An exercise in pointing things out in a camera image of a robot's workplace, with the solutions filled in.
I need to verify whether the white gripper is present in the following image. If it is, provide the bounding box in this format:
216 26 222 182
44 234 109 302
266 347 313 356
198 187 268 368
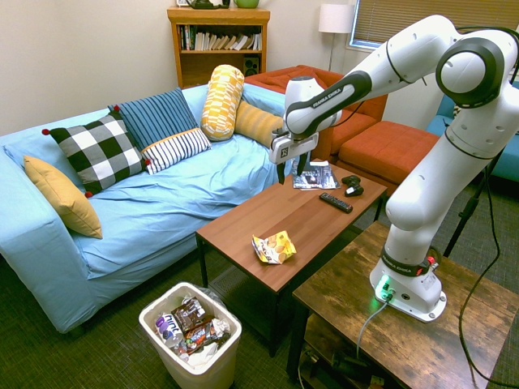
268 128 320 186

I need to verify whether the yellow chip bag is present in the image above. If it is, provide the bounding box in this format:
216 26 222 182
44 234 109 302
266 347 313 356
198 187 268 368
251 230 298 266

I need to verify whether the clear plastic bin liner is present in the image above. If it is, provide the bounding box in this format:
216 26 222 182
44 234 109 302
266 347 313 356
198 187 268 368
189 284 229 314

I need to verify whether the white plastic trash bin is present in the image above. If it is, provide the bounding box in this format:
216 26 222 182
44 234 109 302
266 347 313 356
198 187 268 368
138 281 243 389

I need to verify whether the magazine beneath dark magazine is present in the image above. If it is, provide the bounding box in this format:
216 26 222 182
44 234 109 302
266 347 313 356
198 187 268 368
292 173 342 191

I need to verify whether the dark cover business magazine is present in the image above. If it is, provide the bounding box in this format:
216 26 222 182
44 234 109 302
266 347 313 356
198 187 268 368
293 160 341 190

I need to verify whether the reddish wooden coffee table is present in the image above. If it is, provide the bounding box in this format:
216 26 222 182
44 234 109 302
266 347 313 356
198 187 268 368
195 160 388 357

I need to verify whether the black TV remote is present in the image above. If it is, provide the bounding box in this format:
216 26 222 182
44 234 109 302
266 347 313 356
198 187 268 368
319 191 354 215

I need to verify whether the mustard ribbed pillow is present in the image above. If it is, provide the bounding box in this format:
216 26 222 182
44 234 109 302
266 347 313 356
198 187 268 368
234 100 285 149

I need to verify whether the orange armchair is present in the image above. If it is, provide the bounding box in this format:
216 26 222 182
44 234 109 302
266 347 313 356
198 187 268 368
244 64 388 165

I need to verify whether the orange ottoman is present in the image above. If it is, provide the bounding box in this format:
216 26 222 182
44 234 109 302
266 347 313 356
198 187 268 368
336 120 441 198

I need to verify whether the yellow white patterned bolster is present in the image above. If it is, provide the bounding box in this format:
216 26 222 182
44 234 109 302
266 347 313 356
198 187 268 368
199 64 246 142

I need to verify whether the white navy striped pillow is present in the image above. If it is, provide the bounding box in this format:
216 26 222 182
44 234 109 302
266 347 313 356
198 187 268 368
140 127 212 176

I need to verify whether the light blue sofa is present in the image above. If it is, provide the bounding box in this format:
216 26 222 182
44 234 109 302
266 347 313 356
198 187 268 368
0 83 295 334

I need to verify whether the wooden bookshelf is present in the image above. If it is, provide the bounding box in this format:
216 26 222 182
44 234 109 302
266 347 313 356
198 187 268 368
166 6 272 89

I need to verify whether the row of books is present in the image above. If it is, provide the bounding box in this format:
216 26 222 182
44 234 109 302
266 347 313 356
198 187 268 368
179 24 263 52

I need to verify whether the blue striped pillow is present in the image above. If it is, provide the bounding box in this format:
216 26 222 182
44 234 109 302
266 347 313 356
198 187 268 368
107 87 199 152

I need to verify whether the white shade floor lamp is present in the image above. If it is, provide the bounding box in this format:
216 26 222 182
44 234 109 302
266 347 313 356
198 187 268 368
318 3 356 72

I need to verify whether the window blind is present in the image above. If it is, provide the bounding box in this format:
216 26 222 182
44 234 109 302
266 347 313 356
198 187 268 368
350 0 519 49

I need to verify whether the brown candy wrapper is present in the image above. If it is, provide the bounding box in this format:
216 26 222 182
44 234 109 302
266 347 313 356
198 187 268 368
170 297 207 334

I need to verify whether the dark object on bookshelf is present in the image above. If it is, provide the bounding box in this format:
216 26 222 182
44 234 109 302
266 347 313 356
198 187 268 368
176 0 231 10

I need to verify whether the black white checkered pillow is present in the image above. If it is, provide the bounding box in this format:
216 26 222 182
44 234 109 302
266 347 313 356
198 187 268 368
41 105 152 199

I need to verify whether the orange black snack wrapper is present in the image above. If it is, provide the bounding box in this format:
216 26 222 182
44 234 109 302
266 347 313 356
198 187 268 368
184 322 221 356

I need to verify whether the hint water bottle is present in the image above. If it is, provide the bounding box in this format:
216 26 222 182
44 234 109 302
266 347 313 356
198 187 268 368
155 312 186 349

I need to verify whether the crumpled white tissue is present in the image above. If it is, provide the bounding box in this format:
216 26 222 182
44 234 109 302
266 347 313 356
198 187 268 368
187 343 221 368

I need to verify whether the rustic dark wood table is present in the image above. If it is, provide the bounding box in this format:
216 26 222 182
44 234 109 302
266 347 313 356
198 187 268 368
285 220 519 389

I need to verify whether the teal chair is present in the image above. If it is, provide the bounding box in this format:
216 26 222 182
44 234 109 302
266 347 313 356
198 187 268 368
426 80 519 183

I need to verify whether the plain mustard yellow pillow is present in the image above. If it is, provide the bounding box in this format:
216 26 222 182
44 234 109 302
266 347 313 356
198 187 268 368
23 155 104 240

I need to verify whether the grey base cable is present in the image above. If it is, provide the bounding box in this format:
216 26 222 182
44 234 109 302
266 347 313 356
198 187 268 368
355 298 391 360

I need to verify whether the black camera tripod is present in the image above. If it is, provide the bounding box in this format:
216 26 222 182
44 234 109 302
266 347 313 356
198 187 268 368
442 149 506 259

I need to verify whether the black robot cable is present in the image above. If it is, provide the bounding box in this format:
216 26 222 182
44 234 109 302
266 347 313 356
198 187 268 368
456 24 519 388

